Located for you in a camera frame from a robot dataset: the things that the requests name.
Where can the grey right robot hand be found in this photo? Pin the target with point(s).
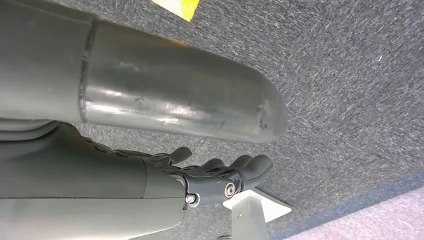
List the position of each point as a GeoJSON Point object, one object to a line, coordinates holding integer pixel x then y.
{"type": "Point", "coordinates": [149, 89]}

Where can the yellow floor tape strip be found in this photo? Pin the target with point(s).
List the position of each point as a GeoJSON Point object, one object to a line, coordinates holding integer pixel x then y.
{"type": "Point", "coordinates": [180, 7]}

